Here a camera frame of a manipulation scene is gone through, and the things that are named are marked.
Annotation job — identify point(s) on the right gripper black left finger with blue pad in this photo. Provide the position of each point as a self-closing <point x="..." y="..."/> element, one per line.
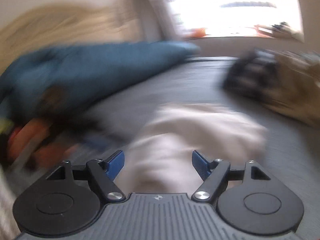
<point x="69" y="198"/>

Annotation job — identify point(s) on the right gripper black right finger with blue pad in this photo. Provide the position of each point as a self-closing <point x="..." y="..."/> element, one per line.
<point x="248" y="198"/>

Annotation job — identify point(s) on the white bear print shirt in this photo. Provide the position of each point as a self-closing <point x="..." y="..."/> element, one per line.
<point x="158" y="160"/>

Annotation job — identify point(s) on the grey bed sheet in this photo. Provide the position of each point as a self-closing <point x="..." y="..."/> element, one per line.
<point x="292" y="147"/>

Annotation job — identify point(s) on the teal quilted duvet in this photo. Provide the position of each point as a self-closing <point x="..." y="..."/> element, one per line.
<point x="83" y="74"/>

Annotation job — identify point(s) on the dark clutter on windowsill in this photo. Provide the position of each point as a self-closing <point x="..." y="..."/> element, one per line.
<point x="279" y="31"/>

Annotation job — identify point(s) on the orange object on windowsill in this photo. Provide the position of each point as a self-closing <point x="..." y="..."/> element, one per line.
<point x="196" y="33"/>

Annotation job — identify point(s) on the carved cream headboard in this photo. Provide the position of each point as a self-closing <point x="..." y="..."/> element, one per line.
<point x="55" y="24"/>

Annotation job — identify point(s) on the light window curtain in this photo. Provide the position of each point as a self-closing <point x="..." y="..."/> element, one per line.
<point x="166" y="19"/>

